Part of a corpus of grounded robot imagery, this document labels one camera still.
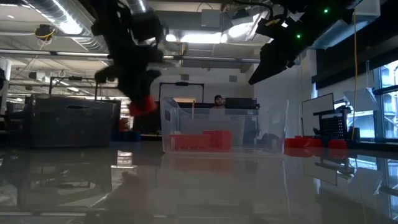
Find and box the person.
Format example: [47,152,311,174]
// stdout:
[213,94,226,110]

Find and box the clear plastic bin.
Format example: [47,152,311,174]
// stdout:
[160,97,290,156]

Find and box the blue long block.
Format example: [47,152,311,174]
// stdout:
[112,130,141,143]

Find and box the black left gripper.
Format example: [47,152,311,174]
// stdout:
[94,49,165,106]

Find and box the black aluminium table frame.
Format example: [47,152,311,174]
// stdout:
[346,139,398,154]

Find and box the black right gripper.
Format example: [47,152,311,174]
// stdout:
[248,18,313,86]

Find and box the black metal frame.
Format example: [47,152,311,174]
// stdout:
[159,82,205,103]
[48,75,100,101]

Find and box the black perforated rack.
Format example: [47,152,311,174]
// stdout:
[313,105,354,140]

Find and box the black monitor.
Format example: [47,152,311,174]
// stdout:
[223,97,259,110]

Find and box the black partition panel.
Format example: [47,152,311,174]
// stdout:
[133,100,162,135]

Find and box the grey ceiling pipe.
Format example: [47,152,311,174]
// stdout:
[0,49,262,65]

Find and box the white board panel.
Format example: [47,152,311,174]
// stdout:
[301,92,335,136]

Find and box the orange long block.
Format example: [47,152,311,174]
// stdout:
[202,129,233,151]
[170,134,212,151]
[128,94,159,117]

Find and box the grey plastic bin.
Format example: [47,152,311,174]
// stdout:
[26,94,121,148]

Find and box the yellow black cable reel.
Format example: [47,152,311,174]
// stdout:
[34,24,57,42]

